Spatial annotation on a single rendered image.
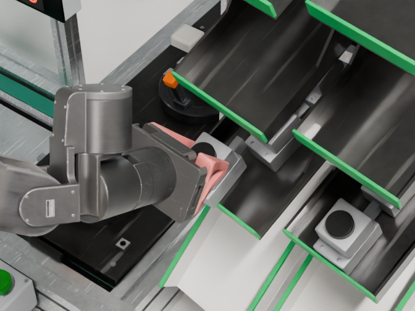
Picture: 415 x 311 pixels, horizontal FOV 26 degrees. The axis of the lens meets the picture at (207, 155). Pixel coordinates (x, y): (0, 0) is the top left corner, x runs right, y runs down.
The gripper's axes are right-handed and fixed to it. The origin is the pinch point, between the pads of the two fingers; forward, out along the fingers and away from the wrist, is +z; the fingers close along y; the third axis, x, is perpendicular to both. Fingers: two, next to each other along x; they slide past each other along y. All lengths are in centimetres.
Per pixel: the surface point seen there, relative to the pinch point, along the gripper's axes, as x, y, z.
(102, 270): 29.0, 15.3, 10.4
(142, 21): 13, 60, 62
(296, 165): -0.5, -6.0, 10.2
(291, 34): -15.9, -2.4, 3.8
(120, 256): 27.4, 15.2, 13.3
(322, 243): 3.3, -14.7, 4.6
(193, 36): 6, 38, 49
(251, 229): 5.9, -6.9, 2.9
